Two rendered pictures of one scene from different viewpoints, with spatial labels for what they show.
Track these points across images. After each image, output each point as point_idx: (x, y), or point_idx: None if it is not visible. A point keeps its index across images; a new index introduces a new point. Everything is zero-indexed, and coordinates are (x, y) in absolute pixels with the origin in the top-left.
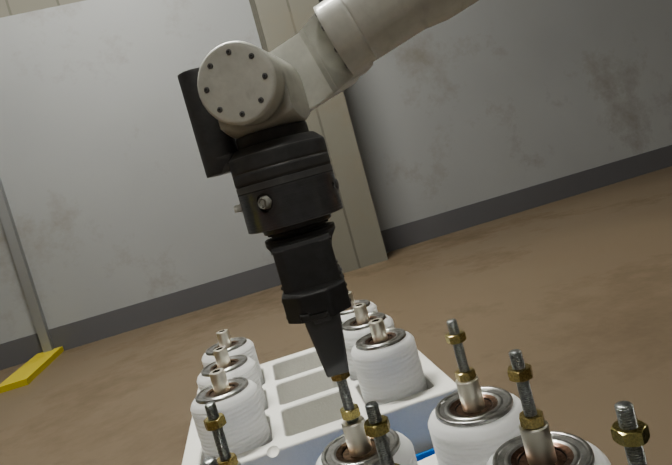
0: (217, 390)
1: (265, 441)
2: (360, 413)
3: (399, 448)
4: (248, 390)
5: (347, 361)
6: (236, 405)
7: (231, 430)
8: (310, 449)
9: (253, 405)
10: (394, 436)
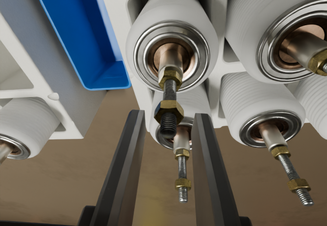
0: (11, 150)
1: (35, 99)
2: (175, 71)
3: (191, 24)
4: (5, 131)
5: (210, 123)
6: (27, 134)
7: (44, 127)
8: (45, 70)
9: (16, 121)
10: (171, 26)
